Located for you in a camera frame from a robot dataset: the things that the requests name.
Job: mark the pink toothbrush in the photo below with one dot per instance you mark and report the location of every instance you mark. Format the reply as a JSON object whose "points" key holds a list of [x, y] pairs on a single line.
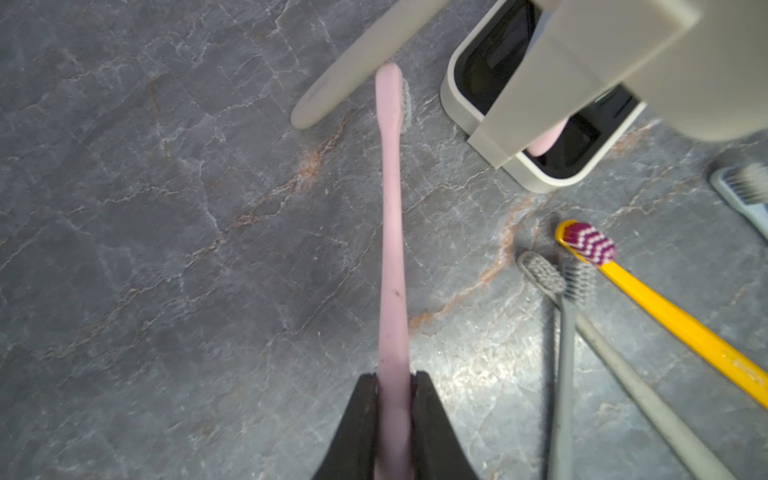
{"points": [[393, 369], [547, 140]]}

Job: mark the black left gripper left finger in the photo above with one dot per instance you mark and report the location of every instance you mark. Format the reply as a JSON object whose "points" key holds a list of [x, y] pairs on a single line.
{"points": [[353, 448]]}

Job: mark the beige toothbrush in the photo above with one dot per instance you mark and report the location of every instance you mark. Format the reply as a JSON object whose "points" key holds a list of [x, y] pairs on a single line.
{"points": [[372, 49]]}

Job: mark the teal thin toothbrush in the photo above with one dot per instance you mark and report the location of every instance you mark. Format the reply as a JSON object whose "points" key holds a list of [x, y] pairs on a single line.
{"points": [[744, 188]]}

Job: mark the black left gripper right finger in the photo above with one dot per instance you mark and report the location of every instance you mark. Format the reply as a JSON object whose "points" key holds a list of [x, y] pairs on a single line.
{"points": [[435, 449]]}

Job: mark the white toothbrush holder caddy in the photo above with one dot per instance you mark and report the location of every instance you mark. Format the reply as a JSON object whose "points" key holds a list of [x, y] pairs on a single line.
{"points": [[483, 93]]}

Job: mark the yellow toothbrush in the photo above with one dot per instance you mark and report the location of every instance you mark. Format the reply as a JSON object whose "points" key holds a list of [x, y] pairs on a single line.
{"points": [[589, 245]]}

